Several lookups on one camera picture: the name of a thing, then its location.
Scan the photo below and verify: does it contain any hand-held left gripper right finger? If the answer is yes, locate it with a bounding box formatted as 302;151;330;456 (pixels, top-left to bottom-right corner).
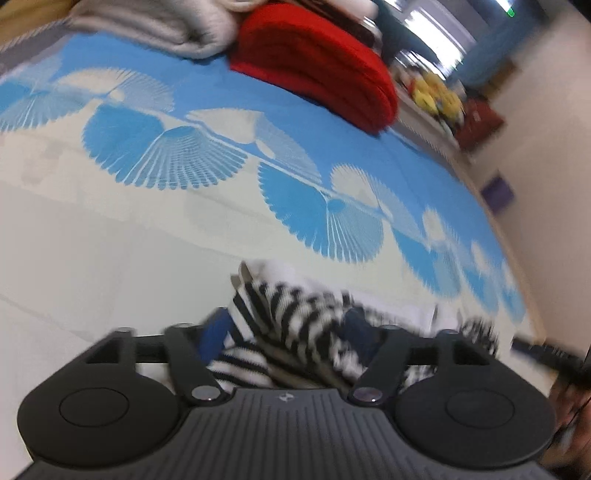
342;308;497;408

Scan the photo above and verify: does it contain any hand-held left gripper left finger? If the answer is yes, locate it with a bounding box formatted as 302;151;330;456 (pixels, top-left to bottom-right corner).
83;308;232;408

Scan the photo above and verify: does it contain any white black striped hoodie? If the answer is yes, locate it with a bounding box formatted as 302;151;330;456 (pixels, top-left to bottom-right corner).
205;259;503;394

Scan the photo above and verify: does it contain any blue curtain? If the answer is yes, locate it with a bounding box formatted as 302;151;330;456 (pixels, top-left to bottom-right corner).
462;0;513;90

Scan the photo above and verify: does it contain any purple box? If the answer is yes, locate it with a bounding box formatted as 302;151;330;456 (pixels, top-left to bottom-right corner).
480;173;516;215

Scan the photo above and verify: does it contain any dark red bag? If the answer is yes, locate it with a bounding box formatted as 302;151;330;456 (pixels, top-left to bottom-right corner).
455;100;505;154

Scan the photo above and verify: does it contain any folded red blanket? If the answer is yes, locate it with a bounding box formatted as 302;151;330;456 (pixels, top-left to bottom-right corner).
229;3;400;136

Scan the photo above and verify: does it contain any blue white printed bed sheet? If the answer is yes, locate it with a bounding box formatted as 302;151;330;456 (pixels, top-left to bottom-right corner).
0;18;536;462

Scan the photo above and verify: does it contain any folded grey white blanket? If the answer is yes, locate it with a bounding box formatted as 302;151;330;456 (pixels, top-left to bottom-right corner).
69;0;241;61

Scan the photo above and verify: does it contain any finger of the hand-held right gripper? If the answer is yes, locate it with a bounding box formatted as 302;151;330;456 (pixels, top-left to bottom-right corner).
512;337;583;372

